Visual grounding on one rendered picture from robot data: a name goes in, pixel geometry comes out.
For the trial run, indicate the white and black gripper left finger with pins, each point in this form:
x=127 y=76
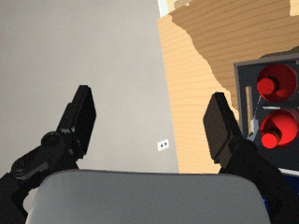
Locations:
x=53 y=155

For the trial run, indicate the grey plastic crate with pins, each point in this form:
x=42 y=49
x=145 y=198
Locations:
x=285 y=159

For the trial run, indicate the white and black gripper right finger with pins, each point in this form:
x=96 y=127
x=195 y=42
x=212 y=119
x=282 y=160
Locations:
x=239 y=156

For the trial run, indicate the blue plastic crate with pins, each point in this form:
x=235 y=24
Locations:
x=294 y=182

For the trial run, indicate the red bottle with pink label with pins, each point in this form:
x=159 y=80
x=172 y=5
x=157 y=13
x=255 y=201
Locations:
x=279 y=79
x=279 y=128

